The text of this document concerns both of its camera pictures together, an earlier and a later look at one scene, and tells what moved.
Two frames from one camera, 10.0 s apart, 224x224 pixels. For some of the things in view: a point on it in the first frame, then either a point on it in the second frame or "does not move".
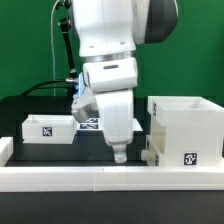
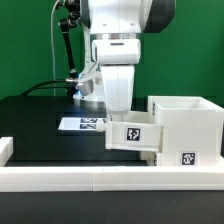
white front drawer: (149, 154) does not move
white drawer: (49, 129) → (134, 131)
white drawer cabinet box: (189, 130) does not move
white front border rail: (44, 179) does not move
